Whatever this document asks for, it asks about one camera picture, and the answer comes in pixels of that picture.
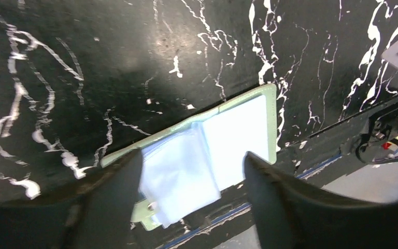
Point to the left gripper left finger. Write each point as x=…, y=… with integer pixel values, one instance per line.
x=92, y=213

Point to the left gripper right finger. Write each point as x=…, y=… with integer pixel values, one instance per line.
x=290, y=213

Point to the green card holder wallet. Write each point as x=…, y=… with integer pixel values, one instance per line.
x=188, y=165

